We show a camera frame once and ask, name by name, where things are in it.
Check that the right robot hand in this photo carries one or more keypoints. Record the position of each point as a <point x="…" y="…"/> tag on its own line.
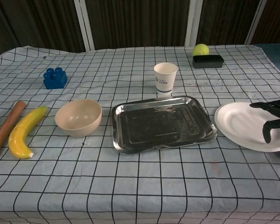
<point x="276" y="107"/>

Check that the white paper plate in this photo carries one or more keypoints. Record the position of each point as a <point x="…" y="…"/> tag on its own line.
<point x="240" y="123"/>

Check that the white paper cup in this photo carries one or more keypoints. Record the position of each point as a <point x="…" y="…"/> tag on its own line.
<point x="165" y="79"/>

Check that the beige bowl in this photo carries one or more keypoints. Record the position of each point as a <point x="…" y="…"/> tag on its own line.
<point x="79" y="119"/>

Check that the steel tray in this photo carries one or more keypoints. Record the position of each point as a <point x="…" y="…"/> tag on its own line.
<point x="158" y="126"/>

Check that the blue mat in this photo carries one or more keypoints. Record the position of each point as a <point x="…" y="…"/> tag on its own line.
<point x="276" y="53"/>

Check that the black rectangular box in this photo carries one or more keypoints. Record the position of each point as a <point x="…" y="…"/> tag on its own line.
<point x="207" y="61"/>

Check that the yellow tennis ball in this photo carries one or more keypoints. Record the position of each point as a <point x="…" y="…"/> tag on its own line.
<point x="201" y="49"/>

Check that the dark brown curtain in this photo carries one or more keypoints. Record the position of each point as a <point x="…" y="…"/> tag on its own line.
<point x="140" y="21"/>

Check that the checkered tablecloth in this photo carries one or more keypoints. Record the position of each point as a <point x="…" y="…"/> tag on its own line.
<point x="130" y="182"/>

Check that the blue toy brick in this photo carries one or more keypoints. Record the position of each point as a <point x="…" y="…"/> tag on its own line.
<point x="54" y="79"/>

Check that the yellow banana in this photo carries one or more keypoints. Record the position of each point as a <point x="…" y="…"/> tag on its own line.
<point x="21" y="140"/>

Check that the wooden rolling pin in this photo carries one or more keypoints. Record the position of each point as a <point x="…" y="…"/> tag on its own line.
<point x="7" y="126"/>

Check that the white double frame post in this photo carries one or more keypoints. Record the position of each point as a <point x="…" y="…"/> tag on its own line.
<point x="85" y="25"/>

